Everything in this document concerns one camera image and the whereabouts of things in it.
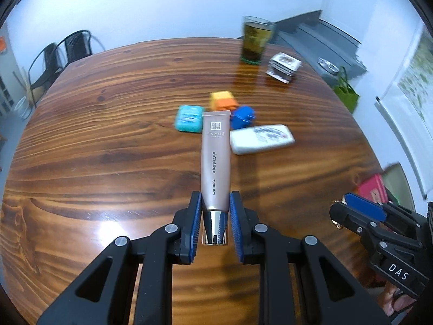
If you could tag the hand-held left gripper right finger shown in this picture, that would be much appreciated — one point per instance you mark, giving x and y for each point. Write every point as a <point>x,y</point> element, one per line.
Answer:
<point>236,226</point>

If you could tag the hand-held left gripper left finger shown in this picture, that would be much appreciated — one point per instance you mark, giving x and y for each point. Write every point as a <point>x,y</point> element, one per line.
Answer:
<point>194,226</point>

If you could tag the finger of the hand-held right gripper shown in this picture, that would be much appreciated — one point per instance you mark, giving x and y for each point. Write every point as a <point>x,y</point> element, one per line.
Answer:
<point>365,206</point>
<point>351,220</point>

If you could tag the gold key rings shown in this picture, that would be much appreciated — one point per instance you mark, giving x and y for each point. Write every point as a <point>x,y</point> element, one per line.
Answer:
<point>338,225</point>

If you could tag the pink tin box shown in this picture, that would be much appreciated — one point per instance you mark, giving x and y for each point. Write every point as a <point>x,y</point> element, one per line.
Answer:
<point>370,188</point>

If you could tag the cosmetic tube with silver cap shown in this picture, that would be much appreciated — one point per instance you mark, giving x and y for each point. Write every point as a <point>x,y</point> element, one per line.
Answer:
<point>216,162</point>

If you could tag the person's right hand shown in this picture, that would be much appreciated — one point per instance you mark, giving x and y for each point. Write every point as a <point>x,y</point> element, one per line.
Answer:
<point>395,301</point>

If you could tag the white remote control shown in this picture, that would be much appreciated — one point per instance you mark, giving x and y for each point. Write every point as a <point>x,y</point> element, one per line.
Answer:
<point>253,142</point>

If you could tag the teal plastic case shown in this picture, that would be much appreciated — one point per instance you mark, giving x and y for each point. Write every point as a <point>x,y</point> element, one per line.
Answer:
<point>187,118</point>

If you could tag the blue toy block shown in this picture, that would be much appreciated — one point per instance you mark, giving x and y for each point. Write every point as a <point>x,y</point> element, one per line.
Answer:
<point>242,116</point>

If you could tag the green bag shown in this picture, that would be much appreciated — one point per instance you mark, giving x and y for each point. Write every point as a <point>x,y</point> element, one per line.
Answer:
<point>346,96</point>

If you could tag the wooden desk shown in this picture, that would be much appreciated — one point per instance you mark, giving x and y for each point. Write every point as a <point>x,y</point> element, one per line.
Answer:
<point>101,142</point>

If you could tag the orange toy block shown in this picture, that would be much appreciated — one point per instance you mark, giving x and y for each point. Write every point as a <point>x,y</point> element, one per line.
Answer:
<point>223,101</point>

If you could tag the deck of playing cards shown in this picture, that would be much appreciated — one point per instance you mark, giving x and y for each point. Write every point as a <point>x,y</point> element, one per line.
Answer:
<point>282,67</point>

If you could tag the grey stairs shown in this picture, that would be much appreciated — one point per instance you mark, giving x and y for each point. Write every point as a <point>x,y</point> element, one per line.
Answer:
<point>314,37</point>

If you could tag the glass of tea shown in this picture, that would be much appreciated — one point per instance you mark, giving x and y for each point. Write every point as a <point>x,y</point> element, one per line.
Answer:
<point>257,40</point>

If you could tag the black metal chair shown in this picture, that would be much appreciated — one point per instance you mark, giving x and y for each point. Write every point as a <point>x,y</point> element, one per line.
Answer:
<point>77,45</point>
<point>47,67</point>

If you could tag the white wall chart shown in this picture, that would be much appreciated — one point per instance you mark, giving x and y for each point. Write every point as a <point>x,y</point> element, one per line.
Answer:
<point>412,101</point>

